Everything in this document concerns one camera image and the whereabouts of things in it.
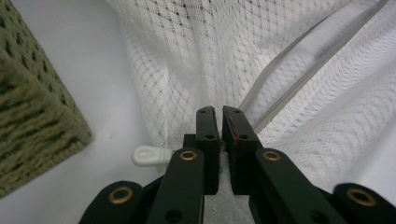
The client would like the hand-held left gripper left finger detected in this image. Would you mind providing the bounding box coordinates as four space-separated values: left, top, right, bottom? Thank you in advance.
183 105 222 196

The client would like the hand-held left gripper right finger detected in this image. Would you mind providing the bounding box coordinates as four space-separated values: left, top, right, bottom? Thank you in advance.
222 105 264 196

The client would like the white mesh laundry bag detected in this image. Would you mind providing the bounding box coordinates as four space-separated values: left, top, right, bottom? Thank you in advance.
105 0 396 224

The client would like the green woven basket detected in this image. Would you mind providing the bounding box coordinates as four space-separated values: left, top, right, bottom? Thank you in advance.
0 0 93 198

